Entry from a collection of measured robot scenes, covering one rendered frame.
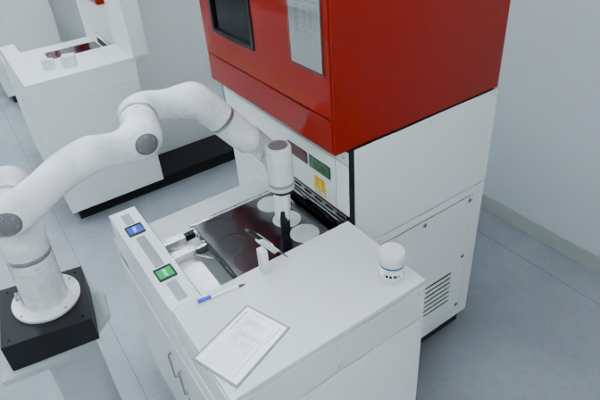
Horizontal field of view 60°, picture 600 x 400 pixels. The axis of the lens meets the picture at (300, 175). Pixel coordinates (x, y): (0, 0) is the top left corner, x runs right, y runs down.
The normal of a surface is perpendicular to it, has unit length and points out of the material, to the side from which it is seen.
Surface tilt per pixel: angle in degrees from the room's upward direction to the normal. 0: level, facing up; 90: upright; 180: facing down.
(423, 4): 90
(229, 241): 0
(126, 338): 0
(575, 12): 90
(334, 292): 0
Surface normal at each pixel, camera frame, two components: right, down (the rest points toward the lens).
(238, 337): -0.07, -0.84
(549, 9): -0.82, 0.36
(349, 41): 0.57, 0.42
